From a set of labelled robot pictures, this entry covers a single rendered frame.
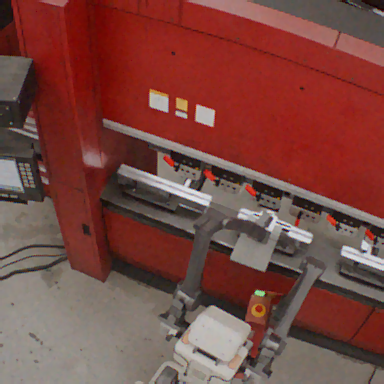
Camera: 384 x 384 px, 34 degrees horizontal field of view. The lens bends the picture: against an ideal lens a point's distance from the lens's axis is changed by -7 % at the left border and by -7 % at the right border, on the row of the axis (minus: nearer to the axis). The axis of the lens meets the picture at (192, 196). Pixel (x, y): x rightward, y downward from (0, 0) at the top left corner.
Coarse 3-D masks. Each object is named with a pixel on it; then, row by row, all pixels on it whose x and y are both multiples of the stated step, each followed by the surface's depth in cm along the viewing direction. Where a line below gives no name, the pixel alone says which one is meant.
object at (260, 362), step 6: (258, 354) 266; (258, 360) 264; (264, 360) 262; (270, 360) 263; (246, 366) 264; (252, 366) 264; (258, 366) 262; (264, 366) 262; (270, 366) 264; (258, 372) 262; (264, 372) 263; (270, 372) 267
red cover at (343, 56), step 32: (96, 0) 239; (128, 0) 234; (160, 0) 228; (192, 0) 224; (224, 0) 224; (224, 32) 230; (256, 32) 223; (288, 32) 217; (320, 32) 218; (320, 64) 223; (352, 64) 216
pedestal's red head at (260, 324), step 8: (256, 296) 329; (264, 296) 329; (256, 304) 326; (264, 304) 326; (272, 304) 334; (248, 312) 324; (248, 320) 321; (256, 320) 321; (264, 320) 321; (256, 328) 327; (264, 328) 326
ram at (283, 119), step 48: (144, 48) 256; (192, 48) 246; (240, 48) 236; (144, 96) 281; (192, 96) 269; (240, 96) 258; (288, 96) 246; (336, 96) 235; (192, 144) 296; (240, 144) 282; (288, 144) 269; (336, 144) 257; (288, 192) 296; (336, 192) 281
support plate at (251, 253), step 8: (248, 216) 328; (272, 232) 324; (240, 240) 321; (248, 240) 321; (272, 240) 321; (240, 248) 318; (248, 248) 318; (256, 248) 319; (264, 248) 319; (272, 248) 319; (232, 256) 316; (240, 256) 316; (248, 256) 316; (256, 256) 316; (264, 256) 316; (248, 264) 314; (256, 264) 314; (264, 264) 314; (264, 272) 313
